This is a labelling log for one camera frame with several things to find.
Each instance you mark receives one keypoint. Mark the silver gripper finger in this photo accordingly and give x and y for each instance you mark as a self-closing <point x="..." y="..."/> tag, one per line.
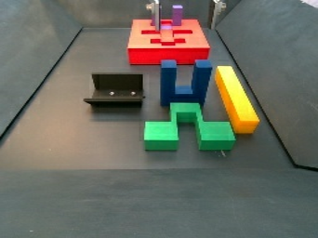
<point x="220" y="6"/>
<point x="154" y="8"/>

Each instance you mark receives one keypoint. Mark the blue U-shaped block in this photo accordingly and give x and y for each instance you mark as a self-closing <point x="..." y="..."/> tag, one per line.
<point x="190" y="93"/>

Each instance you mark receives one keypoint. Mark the red slotted board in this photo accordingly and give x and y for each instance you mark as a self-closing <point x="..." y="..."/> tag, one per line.
<point x="180" y="43"/>

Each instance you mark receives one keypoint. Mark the purple U-shaped block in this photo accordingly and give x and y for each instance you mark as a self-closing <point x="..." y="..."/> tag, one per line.
<point x="177" y="15"/>

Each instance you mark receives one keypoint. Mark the yellow long bar block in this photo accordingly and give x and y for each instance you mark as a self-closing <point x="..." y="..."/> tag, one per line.
<point x="237" y="103"/>

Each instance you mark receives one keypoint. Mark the green stepped block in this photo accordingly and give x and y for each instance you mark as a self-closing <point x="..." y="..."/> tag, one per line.
<point x="214" y="135"/>

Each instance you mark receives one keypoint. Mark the black angle bracket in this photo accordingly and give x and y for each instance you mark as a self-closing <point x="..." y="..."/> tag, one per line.
<point x="117" y="88"/>

